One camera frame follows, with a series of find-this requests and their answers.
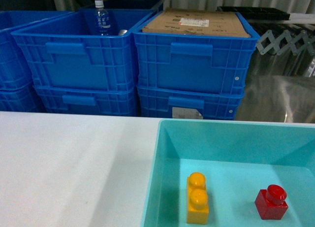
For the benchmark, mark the red one-stud toy block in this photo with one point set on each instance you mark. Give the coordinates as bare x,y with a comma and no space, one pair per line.
270,202

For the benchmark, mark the brown cardboard box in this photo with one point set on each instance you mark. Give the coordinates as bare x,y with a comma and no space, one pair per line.
196,22

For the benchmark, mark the yellow two-stud toy block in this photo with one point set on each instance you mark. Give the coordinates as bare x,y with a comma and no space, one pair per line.
197,199

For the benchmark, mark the blue crate lower right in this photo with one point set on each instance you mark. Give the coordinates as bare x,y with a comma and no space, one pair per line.
167,103

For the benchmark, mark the blue crate upper right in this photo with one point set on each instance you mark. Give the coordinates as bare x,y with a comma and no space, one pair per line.
195,63

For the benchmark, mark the blue crate lower middle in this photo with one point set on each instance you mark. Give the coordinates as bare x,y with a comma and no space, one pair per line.
89,102

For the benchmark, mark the teal plastic bin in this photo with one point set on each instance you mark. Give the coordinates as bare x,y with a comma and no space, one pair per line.
238,159

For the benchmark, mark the clear water bottle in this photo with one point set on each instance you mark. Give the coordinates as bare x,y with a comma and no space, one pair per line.
102,19

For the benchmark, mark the dark blue rear crate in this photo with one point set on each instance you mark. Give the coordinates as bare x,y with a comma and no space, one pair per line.
156,5

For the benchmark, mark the blue crate upper middle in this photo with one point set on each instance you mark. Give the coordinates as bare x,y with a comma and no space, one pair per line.
67,52

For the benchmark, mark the blue crate lower left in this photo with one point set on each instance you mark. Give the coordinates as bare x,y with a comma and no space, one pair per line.
24,99

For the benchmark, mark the black tray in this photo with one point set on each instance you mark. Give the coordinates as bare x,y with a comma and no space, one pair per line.
256,13

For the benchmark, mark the blue crate upper left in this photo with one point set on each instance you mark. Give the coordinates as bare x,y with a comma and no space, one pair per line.
14,70

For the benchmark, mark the metal scissor conveyor frame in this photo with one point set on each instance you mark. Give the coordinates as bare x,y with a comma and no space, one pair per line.
286,41

